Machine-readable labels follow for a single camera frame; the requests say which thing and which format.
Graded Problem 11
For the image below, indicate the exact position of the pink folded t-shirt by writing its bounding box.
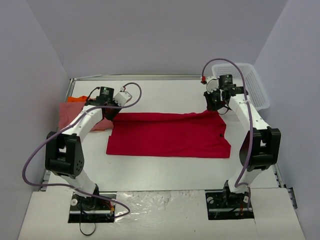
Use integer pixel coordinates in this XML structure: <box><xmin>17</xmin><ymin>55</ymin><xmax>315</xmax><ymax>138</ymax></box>
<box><xmin>58</xmin><ymin>102</ymin><xmax>114</xmax><ymax>132</ymax></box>

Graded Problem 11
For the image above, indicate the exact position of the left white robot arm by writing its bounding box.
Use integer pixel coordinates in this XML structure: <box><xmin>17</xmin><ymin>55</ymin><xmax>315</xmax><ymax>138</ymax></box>
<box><xmin>45</xmin><ymin>86</ymin><xmax>132</xmax><ymax>210</ymax></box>

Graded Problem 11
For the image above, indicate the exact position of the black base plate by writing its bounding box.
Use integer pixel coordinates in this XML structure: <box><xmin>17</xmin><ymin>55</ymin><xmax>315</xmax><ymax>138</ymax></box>
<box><xmin>205</xmin><ymin>190</ymin><xmax>255</xmax><ymax>221</ymax></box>
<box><xmin>68</xmin><ymin>193</ymin><xmax>116</xmax><ymax>223</ymax></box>

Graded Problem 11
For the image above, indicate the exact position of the orange folded t-shirt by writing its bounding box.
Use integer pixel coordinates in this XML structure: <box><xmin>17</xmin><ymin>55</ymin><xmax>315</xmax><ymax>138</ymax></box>
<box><xmin>67</xmin><ymin>95</ymin><xmax>87</xmax><ymax>103</ymax></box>

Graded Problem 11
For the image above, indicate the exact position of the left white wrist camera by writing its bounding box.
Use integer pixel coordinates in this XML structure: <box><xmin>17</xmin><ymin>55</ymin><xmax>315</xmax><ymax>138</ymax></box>
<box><xmin>113</xmin><ymin>91</ymin><xmax>132</xmax><ymax>107</ymax></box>

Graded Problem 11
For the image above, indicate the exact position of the black cable loop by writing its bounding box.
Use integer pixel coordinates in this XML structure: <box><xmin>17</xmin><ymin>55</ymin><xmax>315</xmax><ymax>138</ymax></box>
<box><xmin>78</xmin><ymin>221</ymin><xmax>98</xmax><ymax>236</ymax></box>

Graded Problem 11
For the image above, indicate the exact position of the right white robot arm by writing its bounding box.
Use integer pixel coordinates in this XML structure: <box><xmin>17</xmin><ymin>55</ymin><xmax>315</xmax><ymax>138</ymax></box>
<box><xmin>201</xmin><ymin>74</ymin><xmax>281</xmax><ymax>207</ymax></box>

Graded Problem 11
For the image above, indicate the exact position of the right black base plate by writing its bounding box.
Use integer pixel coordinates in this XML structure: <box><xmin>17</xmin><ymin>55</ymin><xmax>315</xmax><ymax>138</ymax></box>
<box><xmin>205</xmin><ymin>190</ymin><xmax>255</xmax><ymax>221</ymax></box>

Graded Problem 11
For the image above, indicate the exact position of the red t-shirt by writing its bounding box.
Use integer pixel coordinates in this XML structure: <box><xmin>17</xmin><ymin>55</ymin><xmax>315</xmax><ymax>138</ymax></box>
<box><xmin>106</xmin><ymin>110</ymin><xmax>231</xmax><ymax>159</ymax></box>

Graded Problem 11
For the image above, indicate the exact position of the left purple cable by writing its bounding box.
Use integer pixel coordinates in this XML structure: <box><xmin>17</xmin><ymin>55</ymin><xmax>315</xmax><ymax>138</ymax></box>
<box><xmin>21</xmin><ymin>82</ymin><xmax>143</xmax><ymax>217</ymax></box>

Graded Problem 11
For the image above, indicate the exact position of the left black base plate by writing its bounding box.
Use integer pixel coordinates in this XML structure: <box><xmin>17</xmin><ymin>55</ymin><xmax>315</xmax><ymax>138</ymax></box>
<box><xmin>68</xmin><ymin>193</ymin><xmax>116</xmax><ymax>223</ymax></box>

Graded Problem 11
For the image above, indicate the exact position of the white plastic basket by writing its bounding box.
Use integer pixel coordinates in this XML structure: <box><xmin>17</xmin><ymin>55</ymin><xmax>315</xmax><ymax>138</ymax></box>
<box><xmin>211</xmin><ymin>62</ymin><xmax>270</xmax><ymax>111</ymax></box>

